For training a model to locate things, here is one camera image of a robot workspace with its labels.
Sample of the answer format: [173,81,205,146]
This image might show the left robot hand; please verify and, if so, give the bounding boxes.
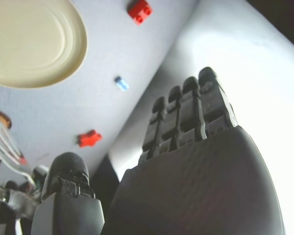
[30,66,286,235]

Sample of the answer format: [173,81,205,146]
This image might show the metal tongs with taped handles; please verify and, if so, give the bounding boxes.
[0,123,39,218]

